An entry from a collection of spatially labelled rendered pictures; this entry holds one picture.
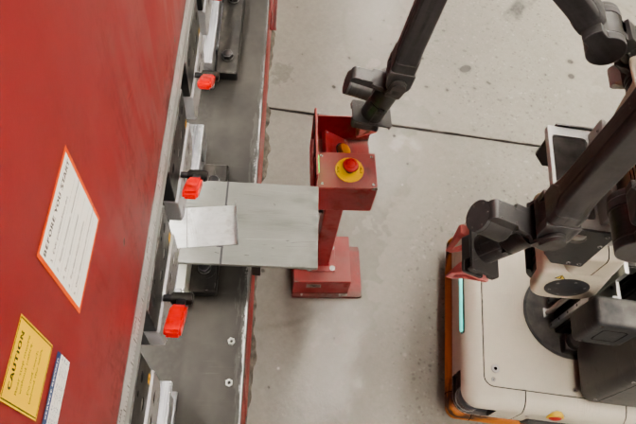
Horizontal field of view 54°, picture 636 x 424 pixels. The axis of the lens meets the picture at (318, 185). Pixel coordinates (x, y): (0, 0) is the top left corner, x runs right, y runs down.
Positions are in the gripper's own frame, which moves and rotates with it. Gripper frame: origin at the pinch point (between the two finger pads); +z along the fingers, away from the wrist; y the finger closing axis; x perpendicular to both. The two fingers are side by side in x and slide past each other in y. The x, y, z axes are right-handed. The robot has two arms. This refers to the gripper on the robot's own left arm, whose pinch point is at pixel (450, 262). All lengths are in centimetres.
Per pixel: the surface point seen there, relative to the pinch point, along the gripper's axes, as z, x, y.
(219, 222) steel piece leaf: 20.3, -41.2, -1.5
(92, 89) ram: -40, -74, 22
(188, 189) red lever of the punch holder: -7, -56, 9
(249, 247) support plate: 17.5, -35.2, 2.8
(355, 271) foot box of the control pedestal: 91, 38, -38
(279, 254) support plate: 14.8, -29.9, 3.3
